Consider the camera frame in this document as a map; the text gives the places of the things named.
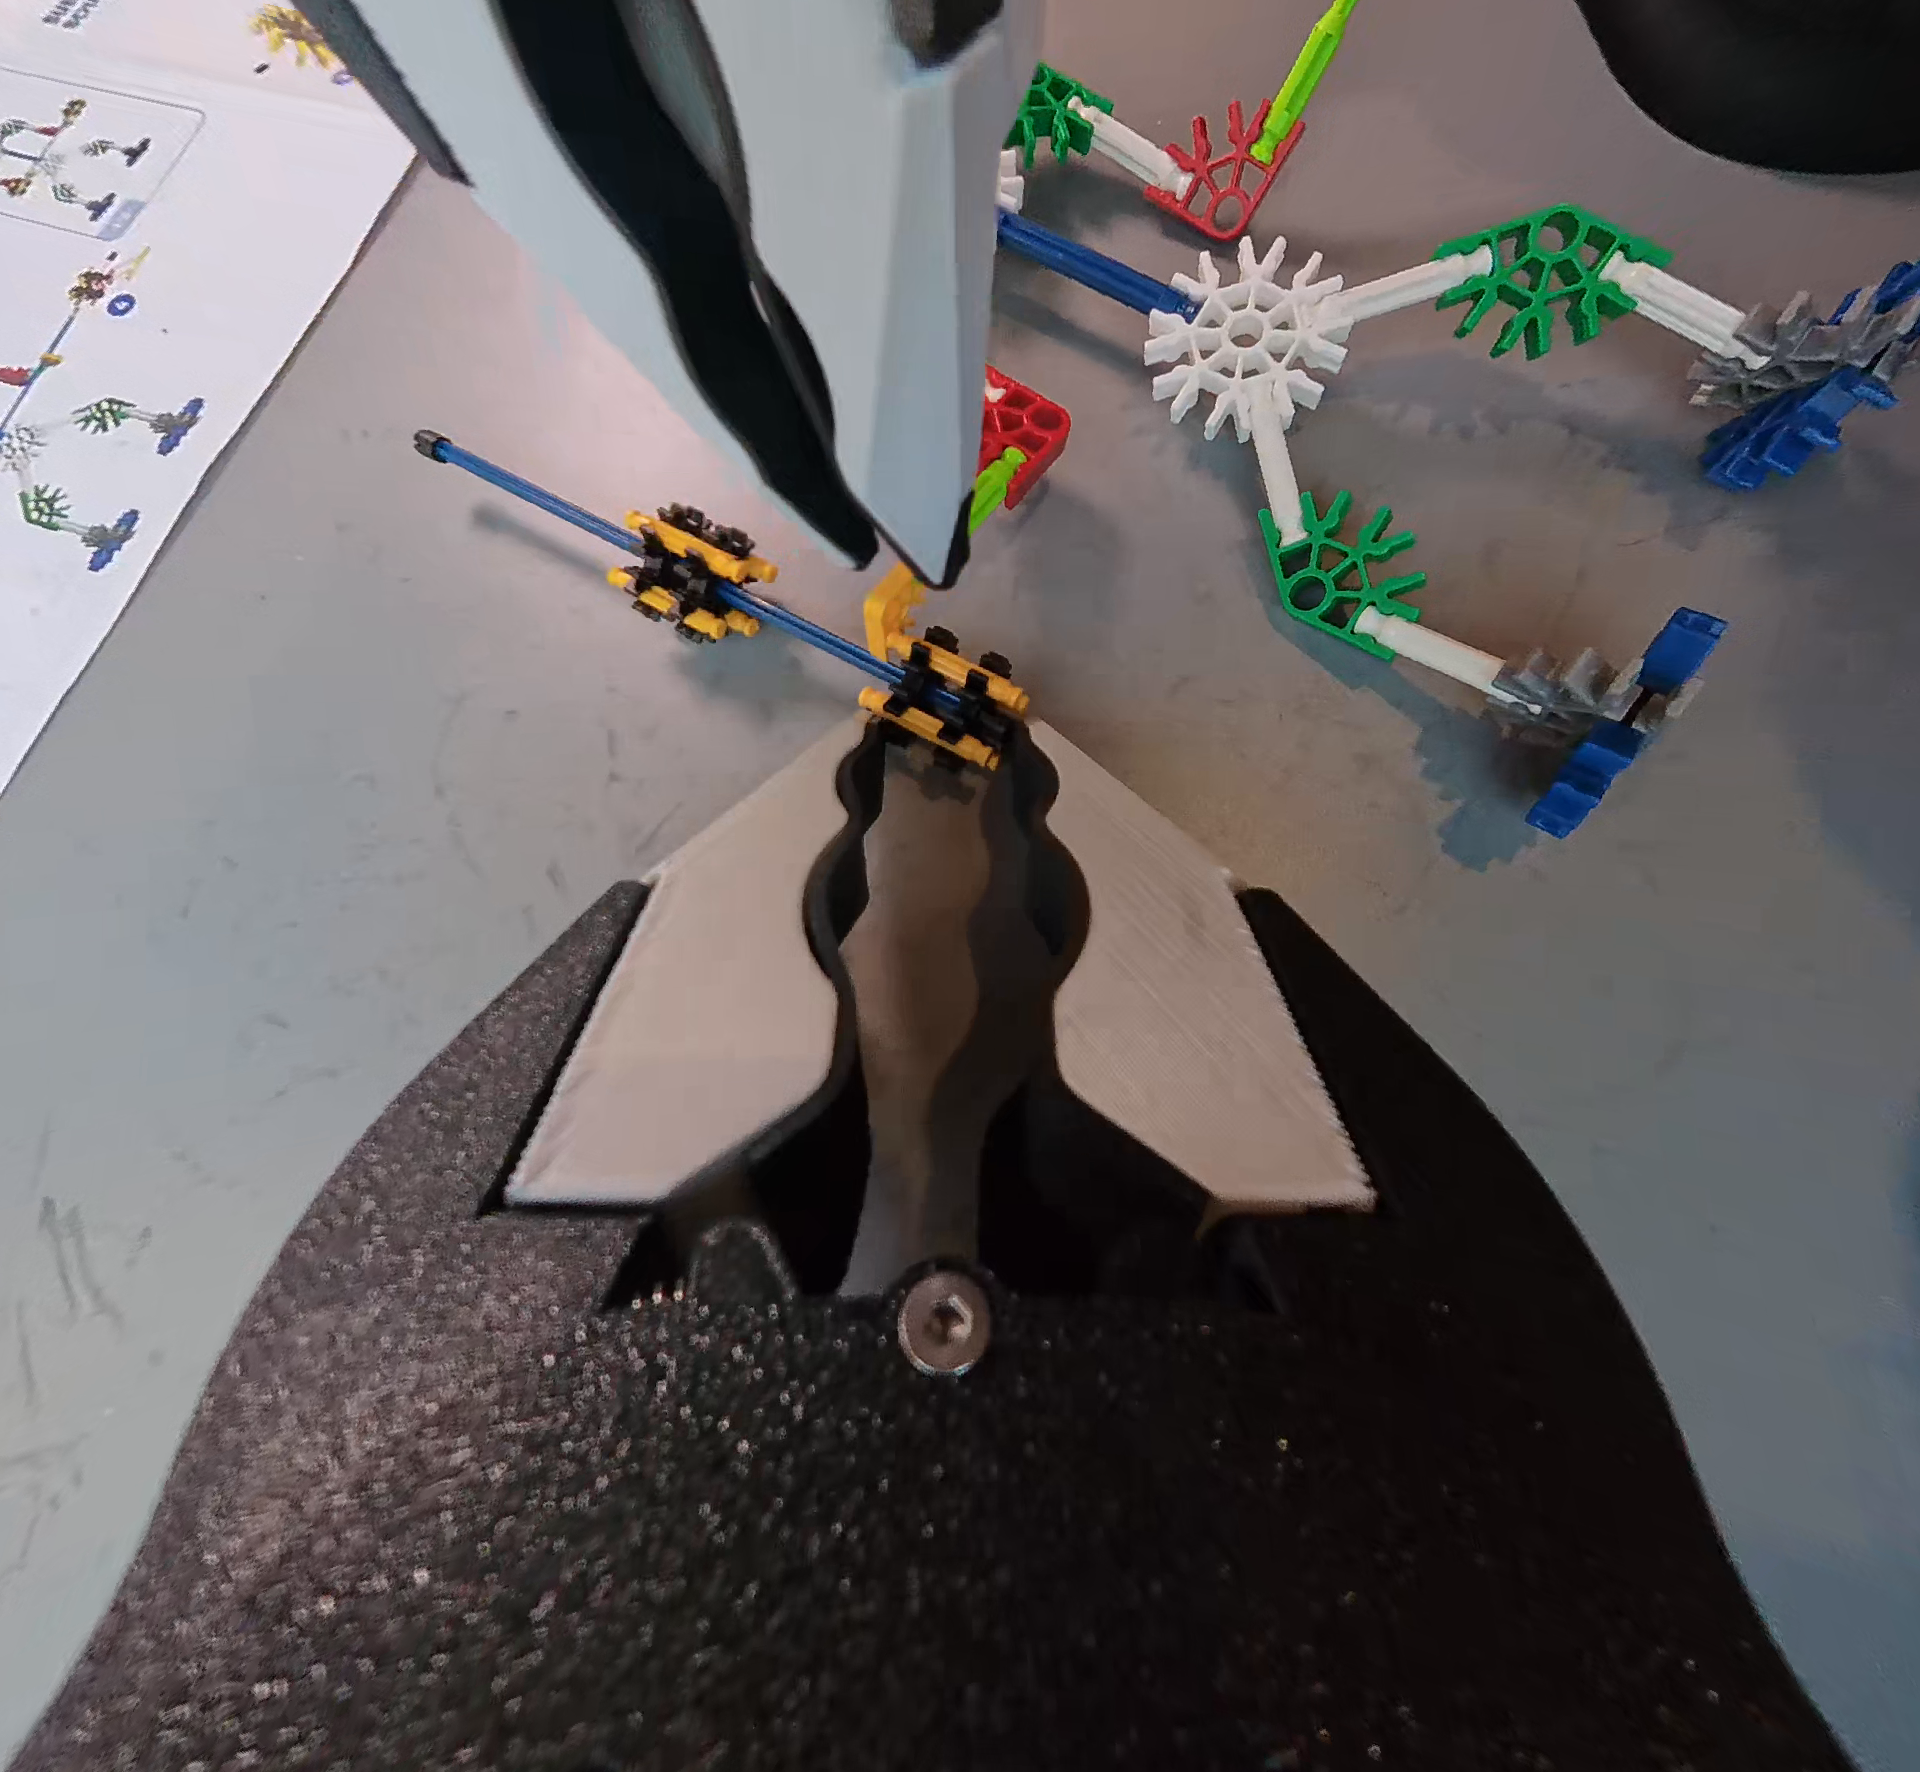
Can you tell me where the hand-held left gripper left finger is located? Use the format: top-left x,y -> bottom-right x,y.
504,720 -> 889,1298

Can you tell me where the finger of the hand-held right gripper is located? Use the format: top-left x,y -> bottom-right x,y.
596,0 -> 1047,592
257,0 -> 881,570

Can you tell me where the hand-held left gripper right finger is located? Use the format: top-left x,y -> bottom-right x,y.
978,720 -> 1381,1298

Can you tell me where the multicoloured construction toy model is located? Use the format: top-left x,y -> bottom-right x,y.
976,63 -> 1920,836

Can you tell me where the black orange toy wheel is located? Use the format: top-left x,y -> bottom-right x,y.
858,625 -> 1037,772
606,501 -> 779,649

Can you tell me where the thin blue toy rod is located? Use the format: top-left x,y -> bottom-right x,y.
424,437 -> 922,697

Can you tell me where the white instruction sheet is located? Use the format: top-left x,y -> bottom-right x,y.
0,0 -> 424,800

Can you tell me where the person's right leg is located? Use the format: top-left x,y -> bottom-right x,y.
1546,0 -> 1920,176

